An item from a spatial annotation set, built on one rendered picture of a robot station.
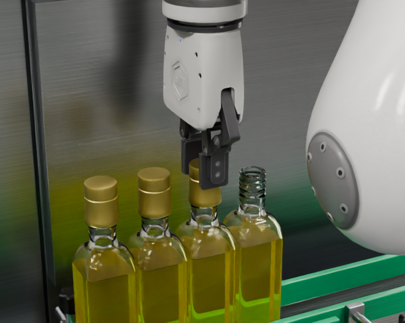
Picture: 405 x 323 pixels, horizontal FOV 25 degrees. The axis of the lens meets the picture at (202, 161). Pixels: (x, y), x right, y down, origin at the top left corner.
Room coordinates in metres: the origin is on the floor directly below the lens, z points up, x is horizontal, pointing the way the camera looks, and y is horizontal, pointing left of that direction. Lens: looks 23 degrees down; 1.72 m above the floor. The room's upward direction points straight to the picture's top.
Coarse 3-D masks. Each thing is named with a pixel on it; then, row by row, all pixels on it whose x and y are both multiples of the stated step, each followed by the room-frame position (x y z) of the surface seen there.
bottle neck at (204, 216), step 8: (192, 208) 0.89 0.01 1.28; (200, 208) 0.89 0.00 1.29; (208, 208) 0.89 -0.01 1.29; (216, 208) 0.89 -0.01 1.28; (192, 216) 0.89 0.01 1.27; (200, 216) 0.89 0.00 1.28; (208, 216) 0.89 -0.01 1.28; (216, 216) 0.89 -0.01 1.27; (200, 224) 0.89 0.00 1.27; (208, 224) 0.89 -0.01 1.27
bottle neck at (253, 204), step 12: (252, 168) 0.94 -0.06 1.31; (240, 180) 0.92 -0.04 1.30; (252, 180) 0.91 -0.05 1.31; (264, 180) 0.92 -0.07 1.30; (240, 192) 0.92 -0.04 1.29; (252, 192) 0.91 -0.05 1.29; (264, 192) 0.92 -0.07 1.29; (240, 204) 0.92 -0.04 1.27; (252, 204) 0.91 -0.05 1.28; (264, 204) 0.92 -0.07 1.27; (252, 216) 0.91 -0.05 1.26
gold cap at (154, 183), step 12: (156, 168) 0.89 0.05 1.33; (144, 180) 0.86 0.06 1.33; (156, 180) 0.86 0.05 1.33; (168, 180) 0.87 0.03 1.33; (144, 192) 0.86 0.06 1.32; (156, 192) 0.86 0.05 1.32; (168, 192) 0.87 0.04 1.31; (144, 204) 0.86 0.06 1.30; (156, 204) 0.86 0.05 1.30; (168, 204) 0.87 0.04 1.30; (144, 216) 0.86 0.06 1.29; (156, 216) 0.86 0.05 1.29
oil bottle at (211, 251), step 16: (192, 224) 0.89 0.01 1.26; (224, 224) 0.90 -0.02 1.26; (192, 240) 0.87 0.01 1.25; (208, 240) 0.87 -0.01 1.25; (224, 240) 0.88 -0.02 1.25; (192, 256) 0.87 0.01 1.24; (208, 256) 0.87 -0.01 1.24; (224, 256) 0.88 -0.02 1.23; (192, 272) 0.87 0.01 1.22; (208, 272) 0.87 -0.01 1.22; (224, 272) 0.88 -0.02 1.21; (192, 288) 0.87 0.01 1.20; (208, 288) 0.87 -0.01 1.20; (224, 288) 0.88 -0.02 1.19; (192, 304) 0.87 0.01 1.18; (208, 304) 0.87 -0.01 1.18; (224, 304) 0.88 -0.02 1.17; (192, 320) 0.87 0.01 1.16; (208, 320) 0.87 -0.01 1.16; (224, 320) 0.88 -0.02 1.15
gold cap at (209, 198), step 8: (192, 160) 0.91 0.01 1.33; (192, 168) 0.89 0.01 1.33; (192, 176) 0.89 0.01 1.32; (192, 184) 0.89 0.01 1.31; (192, 192) 0.89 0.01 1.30; (200, 192) 0.88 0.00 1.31; (208, 192) 0.88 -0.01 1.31; (216, 192) 0.89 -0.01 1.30; (192, 200) 0.89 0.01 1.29; (200, 200) 0.88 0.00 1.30; (208, 200) 0.88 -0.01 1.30; (216, 200) 0.89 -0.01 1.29
